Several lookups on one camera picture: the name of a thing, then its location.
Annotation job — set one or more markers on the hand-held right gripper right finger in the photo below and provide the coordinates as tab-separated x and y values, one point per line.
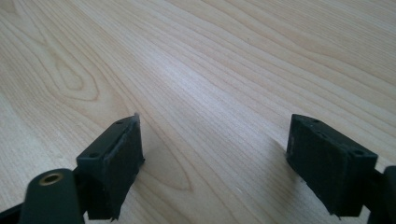
327	165

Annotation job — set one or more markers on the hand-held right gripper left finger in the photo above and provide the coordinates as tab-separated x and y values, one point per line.
109	168

